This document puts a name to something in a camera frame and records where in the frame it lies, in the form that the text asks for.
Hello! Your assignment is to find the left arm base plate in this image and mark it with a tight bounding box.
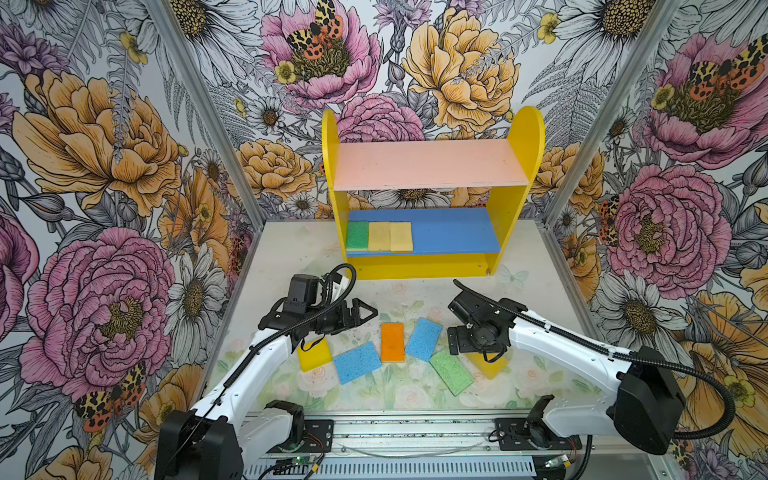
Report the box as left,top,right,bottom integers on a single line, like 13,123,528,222
276,419,335,454

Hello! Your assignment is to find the light yellow sponge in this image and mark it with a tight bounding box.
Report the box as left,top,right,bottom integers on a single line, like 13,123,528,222
390,222,414,253

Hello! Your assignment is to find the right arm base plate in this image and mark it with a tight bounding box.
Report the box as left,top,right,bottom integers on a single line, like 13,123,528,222
487,417,582,452

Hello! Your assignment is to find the pale yellow sponge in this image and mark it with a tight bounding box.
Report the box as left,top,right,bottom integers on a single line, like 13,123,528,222
367,222,391,252

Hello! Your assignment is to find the light green sponge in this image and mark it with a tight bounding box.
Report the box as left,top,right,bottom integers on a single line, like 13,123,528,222
429,349,474,397

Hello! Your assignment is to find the aluminium front rail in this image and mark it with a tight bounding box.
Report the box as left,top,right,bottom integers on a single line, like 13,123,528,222
241,411,684,479

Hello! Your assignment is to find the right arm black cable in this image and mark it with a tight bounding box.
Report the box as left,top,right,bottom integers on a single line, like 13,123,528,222
453,278,737,441

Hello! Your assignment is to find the orange sponge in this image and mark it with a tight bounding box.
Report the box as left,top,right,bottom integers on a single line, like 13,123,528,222
380,323,405,363

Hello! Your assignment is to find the golden yellow sponge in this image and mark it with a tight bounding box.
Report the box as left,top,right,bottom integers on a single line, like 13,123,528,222
466,353,507,380

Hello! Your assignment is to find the blue sponge upper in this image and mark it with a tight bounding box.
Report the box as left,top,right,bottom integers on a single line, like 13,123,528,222
405,318,443,362

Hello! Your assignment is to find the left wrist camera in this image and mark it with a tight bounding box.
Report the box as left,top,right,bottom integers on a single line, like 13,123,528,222
283,274,319,315

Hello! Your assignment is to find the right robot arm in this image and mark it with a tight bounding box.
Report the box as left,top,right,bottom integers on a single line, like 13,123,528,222
448,286,684,455

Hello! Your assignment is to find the bright yellow square sponge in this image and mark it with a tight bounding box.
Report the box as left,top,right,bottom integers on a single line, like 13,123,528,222
297,339,333,372

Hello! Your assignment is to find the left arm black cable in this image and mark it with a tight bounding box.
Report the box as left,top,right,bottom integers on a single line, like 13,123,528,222
167,262,358,469

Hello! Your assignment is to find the yellow shelf unit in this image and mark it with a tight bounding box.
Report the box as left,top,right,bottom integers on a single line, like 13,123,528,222
322,106,546,280

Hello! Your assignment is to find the blue sponge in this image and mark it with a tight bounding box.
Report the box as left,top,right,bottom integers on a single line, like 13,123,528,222
334,342,382,385
405,318,443,362

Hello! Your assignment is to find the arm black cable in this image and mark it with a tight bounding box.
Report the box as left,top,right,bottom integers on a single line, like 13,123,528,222
167,262,358,469
453,278,737,441

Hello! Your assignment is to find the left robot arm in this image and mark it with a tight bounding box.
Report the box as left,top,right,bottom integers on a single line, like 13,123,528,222
154,298,378,479

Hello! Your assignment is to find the blue sponge lower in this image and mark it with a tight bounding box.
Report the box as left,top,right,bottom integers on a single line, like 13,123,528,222
334,342,382,385

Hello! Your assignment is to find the dark green scrub sponge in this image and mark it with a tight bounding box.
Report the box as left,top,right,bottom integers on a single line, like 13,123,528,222
345,221,369,252

